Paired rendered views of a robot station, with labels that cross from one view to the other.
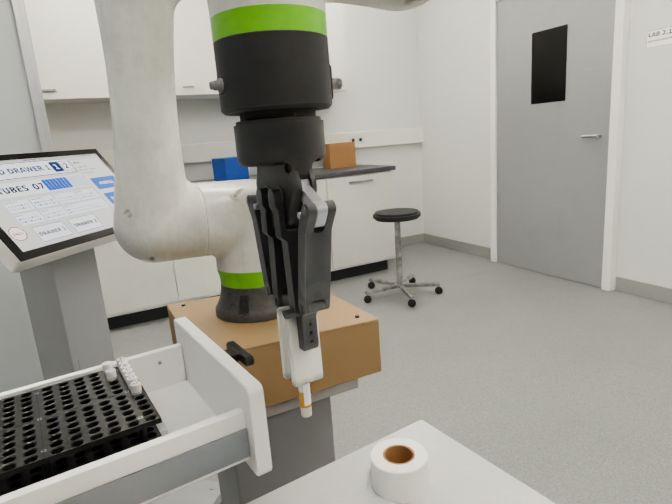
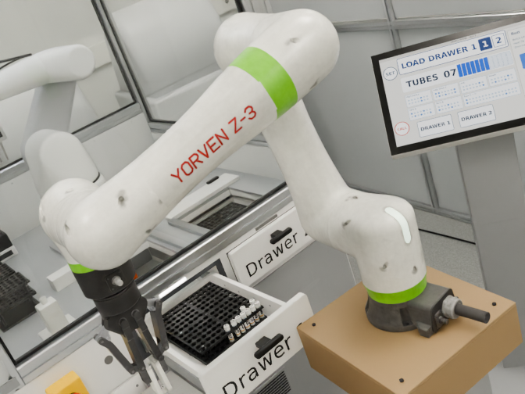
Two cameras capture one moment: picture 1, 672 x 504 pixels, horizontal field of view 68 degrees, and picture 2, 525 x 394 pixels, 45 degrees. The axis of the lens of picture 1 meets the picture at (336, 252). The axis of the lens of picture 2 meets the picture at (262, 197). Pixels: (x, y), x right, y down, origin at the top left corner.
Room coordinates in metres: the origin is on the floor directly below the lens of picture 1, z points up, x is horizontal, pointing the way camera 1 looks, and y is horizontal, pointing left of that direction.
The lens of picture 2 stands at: (0.73, -0.91, 1.67)
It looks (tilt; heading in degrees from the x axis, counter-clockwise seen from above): 23 degrees down; 91
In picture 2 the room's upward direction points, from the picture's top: 20 degrees counter-clockwise
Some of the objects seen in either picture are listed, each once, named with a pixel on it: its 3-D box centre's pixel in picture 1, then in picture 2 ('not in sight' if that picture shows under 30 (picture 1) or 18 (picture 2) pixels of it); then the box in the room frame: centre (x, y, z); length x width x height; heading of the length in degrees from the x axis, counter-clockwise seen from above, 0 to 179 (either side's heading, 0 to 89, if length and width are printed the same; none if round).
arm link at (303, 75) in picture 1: (279, 81); (105, 272); (0.43, 0.04, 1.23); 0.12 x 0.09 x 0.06; 120
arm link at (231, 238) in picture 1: (242, 231); (382, 244); (0.91, 0.17, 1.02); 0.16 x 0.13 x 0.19; 117
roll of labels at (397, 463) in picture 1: (399, 468); not in sight; (0.53, -0.06, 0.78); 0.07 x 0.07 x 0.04
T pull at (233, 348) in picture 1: (231, 355); (265, 344); (0.62, 0.15, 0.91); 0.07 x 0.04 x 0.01; 32
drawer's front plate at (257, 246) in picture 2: not in sight; (275, 242); (0.71, 0.61, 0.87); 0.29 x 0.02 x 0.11; 32
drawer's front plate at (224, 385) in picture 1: (215, 383); (262, 352); (0.61, 0.17, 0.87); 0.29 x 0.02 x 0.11; 32
